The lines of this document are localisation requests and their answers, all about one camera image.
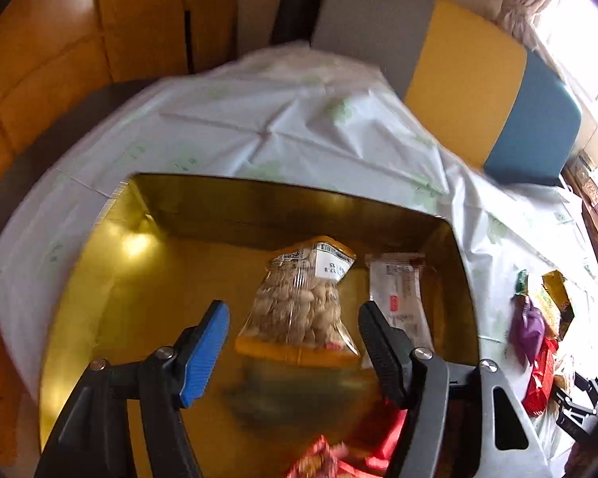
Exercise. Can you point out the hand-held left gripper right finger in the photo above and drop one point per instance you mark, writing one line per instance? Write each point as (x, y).
(381, 351)

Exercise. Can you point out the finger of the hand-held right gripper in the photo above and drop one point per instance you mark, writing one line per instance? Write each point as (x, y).
(590, 386)
(573, 411)

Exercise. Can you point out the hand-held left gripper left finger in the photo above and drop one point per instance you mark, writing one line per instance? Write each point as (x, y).
(204, 353)

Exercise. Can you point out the red snack packet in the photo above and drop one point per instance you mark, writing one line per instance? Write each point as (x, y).
(540, 383)

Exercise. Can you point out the white snack packet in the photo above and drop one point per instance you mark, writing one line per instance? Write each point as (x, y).
(403, 289)

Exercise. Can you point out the red and white chocolate packet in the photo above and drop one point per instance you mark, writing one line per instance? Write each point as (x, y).
(378, 433)

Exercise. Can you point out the gold metal tray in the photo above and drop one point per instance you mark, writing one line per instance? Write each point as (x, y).
(154, 284)

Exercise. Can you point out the purple snack packet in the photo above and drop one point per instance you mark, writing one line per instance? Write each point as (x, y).
(528, 326)

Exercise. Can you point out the cracker packet with green ends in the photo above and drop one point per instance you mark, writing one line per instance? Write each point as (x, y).
(547, 308)

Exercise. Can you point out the clear peanut packet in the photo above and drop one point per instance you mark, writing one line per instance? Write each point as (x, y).
(299, 308)

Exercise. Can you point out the gold and black snack packet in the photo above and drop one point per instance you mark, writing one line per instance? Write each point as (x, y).
(560, 291)

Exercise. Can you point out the patterned tissue box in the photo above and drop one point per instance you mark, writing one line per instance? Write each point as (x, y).
(585, 174)

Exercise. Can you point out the white printed plastic tablecloth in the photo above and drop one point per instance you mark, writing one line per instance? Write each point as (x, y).
(279, 124)

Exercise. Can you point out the grey yellow blue headboard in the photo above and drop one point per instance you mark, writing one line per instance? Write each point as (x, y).
(468, 59)

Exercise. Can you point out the wooden wardrobe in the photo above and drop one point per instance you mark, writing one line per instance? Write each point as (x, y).
(40, 50)

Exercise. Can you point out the window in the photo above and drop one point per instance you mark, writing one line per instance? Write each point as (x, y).
(578, 35)

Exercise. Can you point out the black rolled mat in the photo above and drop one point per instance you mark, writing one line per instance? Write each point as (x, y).
(299, 5)

